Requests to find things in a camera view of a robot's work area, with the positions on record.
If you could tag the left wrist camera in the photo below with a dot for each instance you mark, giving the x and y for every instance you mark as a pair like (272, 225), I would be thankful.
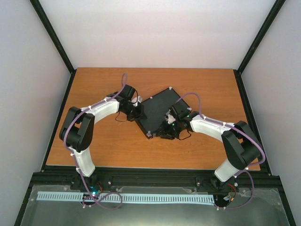
(136, 100)

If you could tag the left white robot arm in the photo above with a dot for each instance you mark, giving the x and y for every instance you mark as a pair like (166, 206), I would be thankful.
(78, 126)

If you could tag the right black frame post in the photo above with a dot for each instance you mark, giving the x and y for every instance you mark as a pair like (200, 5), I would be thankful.
(278, 4)

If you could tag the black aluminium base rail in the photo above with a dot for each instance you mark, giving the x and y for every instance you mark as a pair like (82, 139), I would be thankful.
(111, 178)

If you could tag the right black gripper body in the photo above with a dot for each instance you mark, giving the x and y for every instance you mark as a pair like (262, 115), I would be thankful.
(172, 131)

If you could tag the black poker set case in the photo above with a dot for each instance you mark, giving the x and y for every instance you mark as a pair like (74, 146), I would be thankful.
(163, 106)

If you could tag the light blue cable duct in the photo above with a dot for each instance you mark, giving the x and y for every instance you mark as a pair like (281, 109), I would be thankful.
(128, 198)

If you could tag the black frame post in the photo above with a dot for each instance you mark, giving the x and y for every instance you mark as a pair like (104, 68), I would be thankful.
(52, 34)
(278, 4)

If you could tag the left black frame post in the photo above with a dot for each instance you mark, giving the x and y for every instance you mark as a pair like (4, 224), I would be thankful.
(52, 34)

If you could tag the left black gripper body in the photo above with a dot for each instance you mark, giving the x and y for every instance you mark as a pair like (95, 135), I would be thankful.
(132, 114)

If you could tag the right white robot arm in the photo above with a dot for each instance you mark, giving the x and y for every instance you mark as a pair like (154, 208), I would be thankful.
(240, 144)

